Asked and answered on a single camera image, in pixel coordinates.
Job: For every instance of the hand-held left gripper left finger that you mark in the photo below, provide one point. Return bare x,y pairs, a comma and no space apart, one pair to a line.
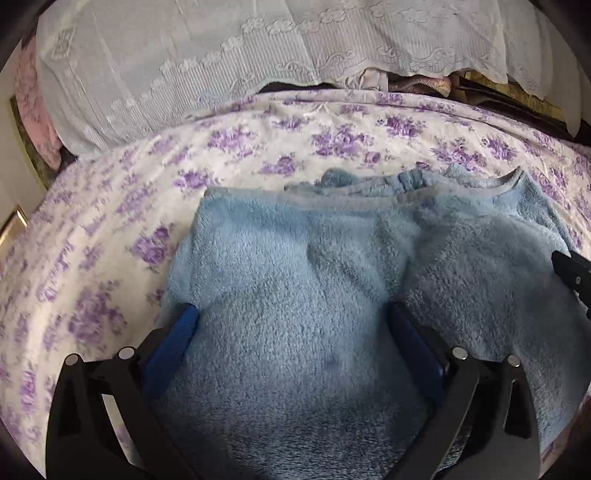
171,350

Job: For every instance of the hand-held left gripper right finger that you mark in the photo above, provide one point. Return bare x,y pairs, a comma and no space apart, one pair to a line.
415,355

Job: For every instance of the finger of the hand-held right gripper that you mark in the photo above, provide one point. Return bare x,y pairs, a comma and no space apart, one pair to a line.
575,272

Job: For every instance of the blue fleece zip jacket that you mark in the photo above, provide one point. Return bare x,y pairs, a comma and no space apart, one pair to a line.
300,286

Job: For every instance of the purple floral bed sheet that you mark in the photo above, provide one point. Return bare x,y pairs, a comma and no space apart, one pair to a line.
115,221

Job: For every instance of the folded pink patterned bedding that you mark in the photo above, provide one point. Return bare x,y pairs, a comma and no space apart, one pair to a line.
415,84

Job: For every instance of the pink floral blanket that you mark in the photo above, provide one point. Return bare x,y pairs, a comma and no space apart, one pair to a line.
34,106

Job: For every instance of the white lace cover cloth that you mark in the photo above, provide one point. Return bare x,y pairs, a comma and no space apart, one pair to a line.
184,64

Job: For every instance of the gold picture frame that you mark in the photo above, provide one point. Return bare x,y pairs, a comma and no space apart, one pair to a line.
13,224

